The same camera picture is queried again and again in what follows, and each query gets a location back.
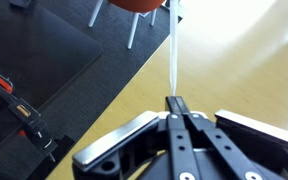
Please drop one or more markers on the black flat board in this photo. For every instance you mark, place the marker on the black flat board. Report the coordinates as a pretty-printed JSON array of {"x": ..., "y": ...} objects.
[{"x": 34, "y": 43}]

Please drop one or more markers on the orange chair with white legs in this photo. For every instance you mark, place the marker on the orange chair with white legs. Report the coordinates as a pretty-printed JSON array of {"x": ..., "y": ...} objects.
[{"x": 134, "y": 5}]

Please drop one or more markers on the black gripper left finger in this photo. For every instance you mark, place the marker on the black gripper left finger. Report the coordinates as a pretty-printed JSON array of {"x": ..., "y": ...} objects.
[{"x": 180, "y": 146}]

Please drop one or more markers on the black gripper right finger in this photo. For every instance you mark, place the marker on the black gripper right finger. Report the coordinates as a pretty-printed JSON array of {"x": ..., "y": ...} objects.
[{"x": 217, "y": 150}]

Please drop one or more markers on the thin clear drinking straw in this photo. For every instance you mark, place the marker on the thin clear drinking straw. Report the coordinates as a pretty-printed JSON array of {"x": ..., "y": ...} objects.
[{"x": 173, "y": 60}]

